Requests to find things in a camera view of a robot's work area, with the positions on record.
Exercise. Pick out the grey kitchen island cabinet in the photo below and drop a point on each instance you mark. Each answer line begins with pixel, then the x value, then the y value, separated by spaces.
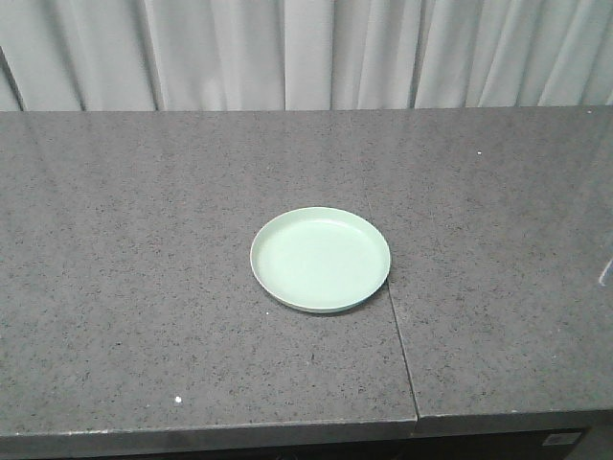
pixel 308 442

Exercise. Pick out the white pleated curtain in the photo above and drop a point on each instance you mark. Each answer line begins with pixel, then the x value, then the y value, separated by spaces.
pixel 303 55

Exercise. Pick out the light green round plate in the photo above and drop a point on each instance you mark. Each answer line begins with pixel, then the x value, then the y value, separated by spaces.
pixel 320 259

